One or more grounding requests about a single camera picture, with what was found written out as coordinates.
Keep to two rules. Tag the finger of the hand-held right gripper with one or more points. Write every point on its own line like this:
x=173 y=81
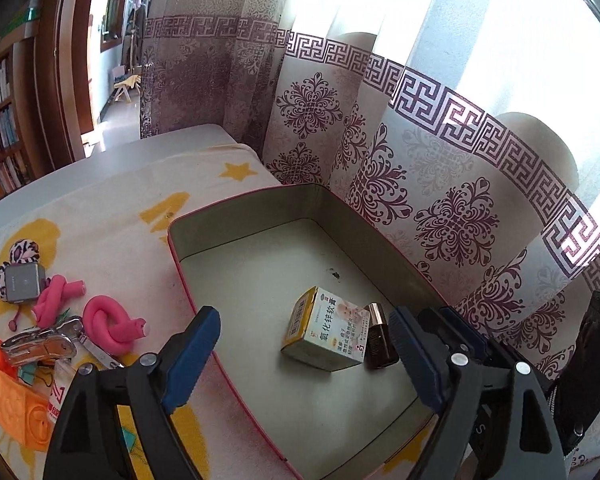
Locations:
x=460 y=325

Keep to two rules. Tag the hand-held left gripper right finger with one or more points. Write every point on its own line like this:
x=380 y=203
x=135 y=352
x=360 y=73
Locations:
x=420 y=360

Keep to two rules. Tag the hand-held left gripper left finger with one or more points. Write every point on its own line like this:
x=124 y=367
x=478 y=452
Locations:
x=190 y=355

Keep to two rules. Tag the small brown bottle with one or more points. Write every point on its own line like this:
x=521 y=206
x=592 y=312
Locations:
x=380 y=345

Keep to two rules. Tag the knotted pink foam curler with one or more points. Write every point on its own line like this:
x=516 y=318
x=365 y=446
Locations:
x=110 y=335
x=55 y=295

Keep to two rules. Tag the silver nail clipper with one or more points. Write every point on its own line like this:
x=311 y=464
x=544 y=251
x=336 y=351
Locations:
x=100 y=355

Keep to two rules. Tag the white and yellow medicine box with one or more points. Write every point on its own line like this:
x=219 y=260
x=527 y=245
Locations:
x=325 y=335

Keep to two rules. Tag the red metal tin container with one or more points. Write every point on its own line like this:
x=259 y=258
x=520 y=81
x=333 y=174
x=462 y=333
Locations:
x=260 y=270

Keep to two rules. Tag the large silver metal clip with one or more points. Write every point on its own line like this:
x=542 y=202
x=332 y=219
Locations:
x=35 y=347

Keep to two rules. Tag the grey power bank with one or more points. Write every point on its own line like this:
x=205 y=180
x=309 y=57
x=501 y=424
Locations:
x=25 y=282

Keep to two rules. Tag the leopard print fabric pouch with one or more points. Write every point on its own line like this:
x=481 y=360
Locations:
x=20 y=252

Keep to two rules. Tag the small green packet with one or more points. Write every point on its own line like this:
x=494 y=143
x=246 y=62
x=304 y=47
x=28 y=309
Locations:
x=63 y=315

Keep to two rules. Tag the white ointment tube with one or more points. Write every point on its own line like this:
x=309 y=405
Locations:
x=60 y=390

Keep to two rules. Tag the white and yellow printed towel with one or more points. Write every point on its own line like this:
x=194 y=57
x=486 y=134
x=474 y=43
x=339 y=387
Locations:
x=105 y=240

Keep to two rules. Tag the patterned white and purple curtain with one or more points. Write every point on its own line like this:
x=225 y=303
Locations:
x=430 y=185

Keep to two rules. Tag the small wooden stool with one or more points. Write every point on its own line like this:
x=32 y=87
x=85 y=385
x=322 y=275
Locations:
x=125 y=87

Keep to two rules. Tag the coat rack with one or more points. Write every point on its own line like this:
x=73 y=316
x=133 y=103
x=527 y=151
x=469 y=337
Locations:
x=137 y=25

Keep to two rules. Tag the green storage box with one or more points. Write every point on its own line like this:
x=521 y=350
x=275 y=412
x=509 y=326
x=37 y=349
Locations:
x=22 y=22

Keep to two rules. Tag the wooden door frame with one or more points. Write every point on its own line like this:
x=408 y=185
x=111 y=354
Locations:
x=70 y=85

